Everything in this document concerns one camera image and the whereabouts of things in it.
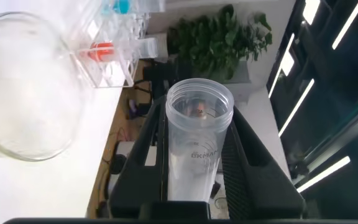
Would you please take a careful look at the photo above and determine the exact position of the yellow pigment test tube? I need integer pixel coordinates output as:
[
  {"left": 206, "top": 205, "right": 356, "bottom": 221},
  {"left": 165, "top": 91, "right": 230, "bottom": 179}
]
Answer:
[{"left": 165, "top": 78, "right": 235, "bottom": 203}]

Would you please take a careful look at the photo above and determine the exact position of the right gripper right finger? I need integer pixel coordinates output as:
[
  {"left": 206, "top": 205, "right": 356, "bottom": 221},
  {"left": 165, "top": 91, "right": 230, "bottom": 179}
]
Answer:
[{"left": 221, "top": 105, "right": 306, "bottom": 220}]

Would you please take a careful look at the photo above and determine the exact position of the clear glass beaker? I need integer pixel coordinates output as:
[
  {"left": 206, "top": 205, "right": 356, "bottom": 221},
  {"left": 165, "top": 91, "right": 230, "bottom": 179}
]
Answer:
[{"left": 0, "top": 11, "right": 85, "bottom": 162}]

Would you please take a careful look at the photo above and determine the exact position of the blue pigment test tube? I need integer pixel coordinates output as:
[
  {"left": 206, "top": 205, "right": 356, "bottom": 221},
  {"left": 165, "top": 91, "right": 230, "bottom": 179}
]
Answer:
[{"left": 101, "top": 0, "right": 166, "bottom": 15}]

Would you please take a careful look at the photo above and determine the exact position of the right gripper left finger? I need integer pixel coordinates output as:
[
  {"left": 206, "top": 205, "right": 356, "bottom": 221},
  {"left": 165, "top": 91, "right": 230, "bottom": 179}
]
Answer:
[{"left": 109, "top": 95, "right": 169, "bottom": 218}]

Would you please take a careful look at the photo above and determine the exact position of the clear acrylic test tube rack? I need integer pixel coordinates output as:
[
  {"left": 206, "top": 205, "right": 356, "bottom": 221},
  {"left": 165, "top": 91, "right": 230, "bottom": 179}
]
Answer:
[{"left": 68, "top": 0, "right": 167, "bottom": 89}]

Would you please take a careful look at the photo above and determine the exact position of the green leafy plant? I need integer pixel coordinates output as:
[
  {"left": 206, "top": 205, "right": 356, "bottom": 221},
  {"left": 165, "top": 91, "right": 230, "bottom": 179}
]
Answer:
[{"left": 166, "top": 4, "right": 273, "bottom": 83}]

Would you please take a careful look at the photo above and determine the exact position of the red pigment test tube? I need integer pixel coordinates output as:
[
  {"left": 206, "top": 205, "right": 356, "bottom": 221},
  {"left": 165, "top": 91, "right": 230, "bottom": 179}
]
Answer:
[{"left": 79, "top": 37, "right": 160, "bottom": 63}]

